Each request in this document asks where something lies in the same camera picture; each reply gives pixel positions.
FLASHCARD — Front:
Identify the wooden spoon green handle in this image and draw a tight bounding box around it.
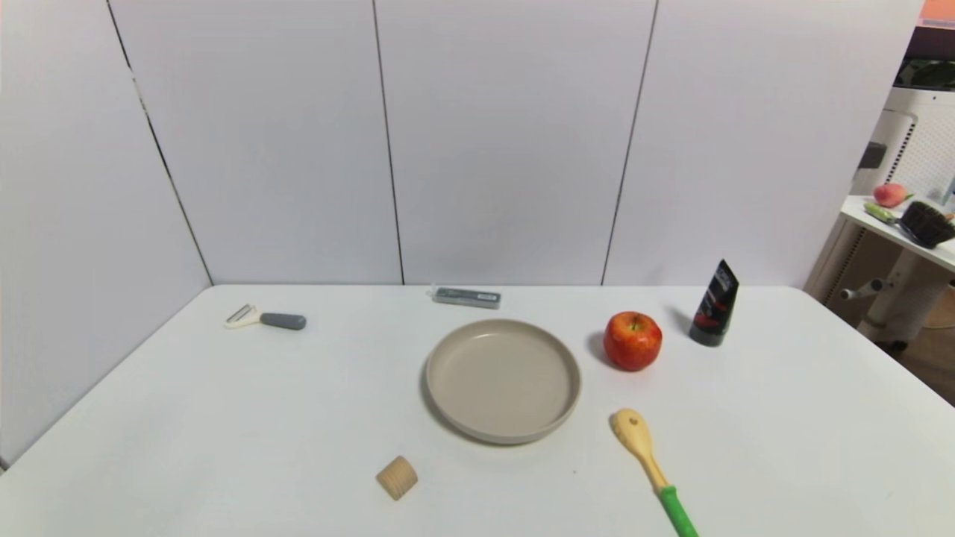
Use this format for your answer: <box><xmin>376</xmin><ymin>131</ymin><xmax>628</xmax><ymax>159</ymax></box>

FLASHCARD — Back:
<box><xmin>611</xmin><ymin>408</ymin><xmax>701</xmax><ymax>537</ymax></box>

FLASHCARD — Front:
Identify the beige brown round plate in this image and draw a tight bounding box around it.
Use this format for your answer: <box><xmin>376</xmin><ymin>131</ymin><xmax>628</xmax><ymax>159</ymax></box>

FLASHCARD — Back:
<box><xmin>424</xmin><ymin>319</ymin><xmax>583</xmax><ymax>446</ymax></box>

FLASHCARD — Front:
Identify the grey slim plastic case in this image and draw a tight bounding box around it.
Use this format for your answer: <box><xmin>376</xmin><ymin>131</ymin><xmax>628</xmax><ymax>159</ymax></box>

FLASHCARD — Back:
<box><xmin>429</xmin><ymin>284</ymin><xmax>502</xmax><ymax>310</ymax></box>

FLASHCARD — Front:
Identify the red apple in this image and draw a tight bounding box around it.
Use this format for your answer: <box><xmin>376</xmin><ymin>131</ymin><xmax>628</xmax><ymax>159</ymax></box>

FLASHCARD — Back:
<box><xmin>603</xmin><ymin>311</ymin><xmax>663</xmax><ymax>372</ymax></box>

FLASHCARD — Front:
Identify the small wooden cylinder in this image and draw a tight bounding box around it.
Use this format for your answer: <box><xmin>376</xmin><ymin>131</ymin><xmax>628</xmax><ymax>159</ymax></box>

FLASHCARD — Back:
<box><xmin>375</xmin><ymin>456</ymin><xmax>419</xmax><ymax>501</ymax></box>

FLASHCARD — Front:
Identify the black squeeze tube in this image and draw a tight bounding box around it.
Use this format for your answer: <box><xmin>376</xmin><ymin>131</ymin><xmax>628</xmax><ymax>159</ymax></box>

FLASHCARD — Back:
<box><xmin>689</xmin><ymin>259</ymin><xmax>740</xmax><ymax>348</ymax></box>

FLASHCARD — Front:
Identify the white side table top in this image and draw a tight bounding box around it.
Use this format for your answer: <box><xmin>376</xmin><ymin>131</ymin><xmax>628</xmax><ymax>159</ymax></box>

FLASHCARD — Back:
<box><xmin>841</xmin><ymin>195</ymin><xmax>955</xmax><ymax>273</ymax></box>

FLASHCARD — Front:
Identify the white pegboard stand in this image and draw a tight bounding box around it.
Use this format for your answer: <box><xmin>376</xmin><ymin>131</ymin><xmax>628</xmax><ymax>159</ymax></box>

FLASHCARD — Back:
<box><xmin>804</xmin><ymin>87</ymin><xmax>955</xmax><ymax>303</ymax></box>

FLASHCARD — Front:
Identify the dark screen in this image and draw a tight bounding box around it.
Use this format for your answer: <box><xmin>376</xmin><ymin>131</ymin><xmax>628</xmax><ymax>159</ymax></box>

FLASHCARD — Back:
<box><xmin>894</xmin><ymin>30</ymin><xmax>955</xmax><ymax>92</ymax></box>

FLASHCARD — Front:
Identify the peeler with grey handle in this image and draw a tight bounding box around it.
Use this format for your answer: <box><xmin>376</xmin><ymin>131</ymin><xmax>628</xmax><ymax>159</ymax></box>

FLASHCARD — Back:
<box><xmin>224</xmin><ymin>304</ymin><xmax>307</xmax><ymax>331</ymax></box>

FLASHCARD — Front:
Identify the white table pedestal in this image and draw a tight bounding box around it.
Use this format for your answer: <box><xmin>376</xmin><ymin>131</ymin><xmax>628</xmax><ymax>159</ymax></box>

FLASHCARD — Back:
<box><xmin>841</xmin><ymin>250</ymin><xmax>955</xmax><ymax>351</ymax></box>

